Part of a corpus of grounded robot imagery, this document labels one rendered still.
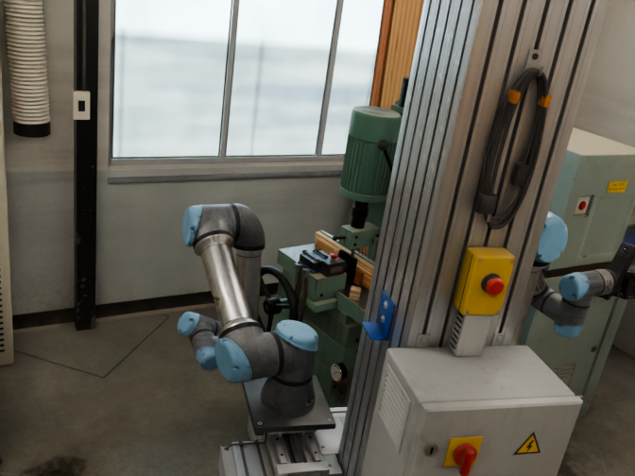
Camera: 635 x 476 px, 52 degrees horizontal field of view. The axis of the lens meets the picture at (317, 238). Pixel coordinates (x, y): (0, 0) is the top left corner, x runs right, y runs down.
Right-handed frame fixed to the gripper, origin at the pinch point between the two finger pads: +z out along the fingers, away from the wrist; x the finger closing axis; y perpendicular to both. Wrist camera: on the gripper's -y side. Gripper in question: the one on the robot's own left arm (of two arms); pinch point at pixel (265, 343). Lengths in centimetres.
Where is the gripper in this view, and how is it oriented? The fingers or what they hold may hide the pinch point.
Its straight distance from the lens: 230.6
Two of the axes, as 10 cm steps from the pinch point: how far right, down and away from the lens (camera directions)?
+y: -5.1, 8.6, 0.3
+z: 6.2, 3.5, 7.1
